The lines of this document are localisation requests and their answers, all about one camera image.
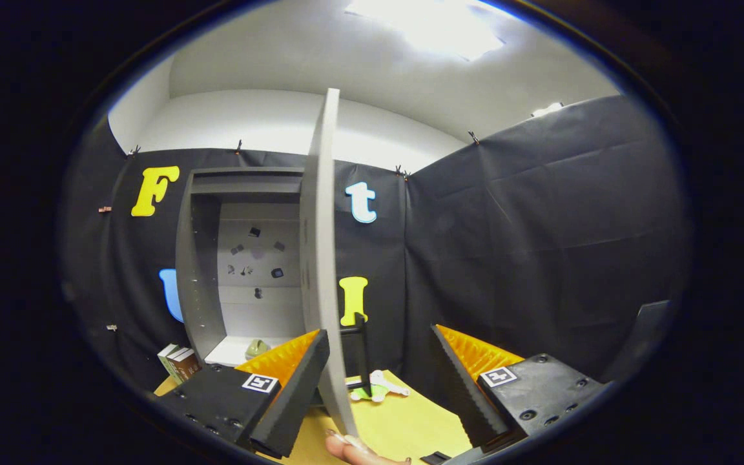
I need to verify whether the dark grey cabinet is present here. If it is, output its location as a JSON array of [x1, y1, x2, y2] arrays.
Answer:
[[175, 167, 308, 369]]

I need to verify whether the black backdrop cloth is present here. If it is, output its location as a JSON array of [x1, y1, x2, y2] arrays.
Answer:
[[59, 96, 692, 420]]

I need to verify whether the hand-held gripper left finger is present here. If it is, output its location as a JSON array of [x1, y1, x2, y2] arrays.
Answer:
[[156, 329, 332, 460]]

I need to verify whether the green and white plush toy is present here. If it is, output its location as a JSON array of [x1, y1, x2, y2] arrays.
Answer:
[[348, 369, 411, 403]]

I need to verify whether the brown book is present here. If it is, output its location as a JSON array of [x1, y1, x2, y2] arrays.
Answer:
[[167, 347, 193, 383], [175, 351, 203, 382]]

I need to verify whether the green book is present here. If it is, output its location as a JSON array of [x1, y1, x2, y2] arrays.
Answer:
[[158, 344, 180, 382]]

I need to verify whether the black door handle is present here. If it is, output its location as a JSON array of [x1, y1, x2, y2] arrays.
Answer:
[[340, 313, 373, 396]]

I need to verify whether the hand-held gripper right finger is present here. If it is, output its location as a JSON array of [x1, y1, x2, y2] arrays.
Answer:
[[431, 324, 609, 453]]

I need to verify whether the dark grey board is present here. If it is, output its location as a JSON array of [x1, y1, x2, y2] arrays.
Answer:
[[603, 300, 671, 383]]

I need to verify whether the white cabinet shelf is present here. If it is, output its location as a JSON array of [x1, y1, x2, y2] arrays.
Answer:
[[204, 335, 302, 367]]

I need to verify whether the long ceiling light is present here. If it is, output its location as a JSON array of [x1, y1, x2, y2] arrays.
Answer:
[[345, 0, 506, 63]]

